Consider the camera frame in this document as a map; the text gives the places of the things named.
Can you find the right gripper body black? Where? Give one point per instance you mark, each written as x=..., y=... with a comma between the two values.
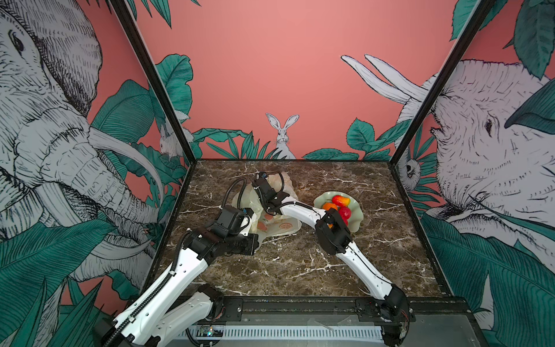
x=264, y=202

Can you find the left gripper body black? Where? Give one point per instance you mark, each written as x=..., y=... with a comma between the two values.
x=241, y=244

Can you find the translucent plastic fruit bag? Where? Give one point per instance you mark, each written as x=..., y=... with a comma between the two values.
x=270, y=224

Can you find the red yellow peach fruit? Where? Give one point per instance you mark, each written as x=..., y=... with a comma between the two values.
x=341, y=201

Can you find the orange fruit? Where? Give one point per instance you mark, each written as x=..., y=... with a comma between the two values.
x=329, y=206

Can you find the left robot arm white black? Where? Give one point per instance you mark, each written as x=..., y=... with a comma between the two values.
x=153, y=320

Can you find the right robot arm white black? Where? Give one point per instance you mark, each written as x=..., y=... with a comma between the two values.
x=388, y=300

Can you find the light green scalloped bowl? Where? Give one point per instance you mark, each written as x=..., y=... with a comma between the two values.
x=357, y=215

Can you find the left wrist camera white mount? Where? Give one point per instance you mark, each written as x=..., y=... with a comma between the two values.
x=249, y=223

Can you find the black front mounting rail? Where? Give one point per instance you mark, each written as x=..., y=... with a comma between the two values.
x=364, y=308

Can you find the white slotted cable duct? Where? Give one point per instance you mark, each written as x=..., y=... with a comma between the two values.
x=372, y=334

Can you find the black frame post left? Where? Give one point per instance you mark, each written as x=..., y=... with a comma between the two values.
x=127, y=21

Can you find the black frame post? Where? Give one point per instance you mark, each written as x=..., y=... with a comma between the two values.
x=127, y=21
x=469, y=31

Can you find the black frame post right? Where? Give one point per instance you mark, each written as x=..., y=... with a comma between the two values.
x=469, y=31

